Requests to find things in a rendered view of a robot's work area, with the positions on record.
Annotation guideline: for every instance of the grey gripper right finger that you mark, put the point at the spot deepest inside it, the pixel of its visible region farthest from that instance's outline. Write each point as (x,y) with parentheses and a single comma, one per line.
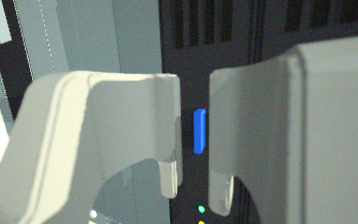
(288,128)

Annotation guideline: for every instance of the black server rack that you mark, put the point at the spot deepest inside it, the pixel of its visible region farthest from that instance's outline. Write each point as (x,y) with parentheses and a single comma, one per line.
(187,38)

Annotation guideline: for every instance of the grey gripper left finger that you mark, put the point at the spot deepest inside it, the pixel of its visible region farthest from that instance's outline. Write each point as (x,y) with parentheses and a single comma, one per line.
(75,130)

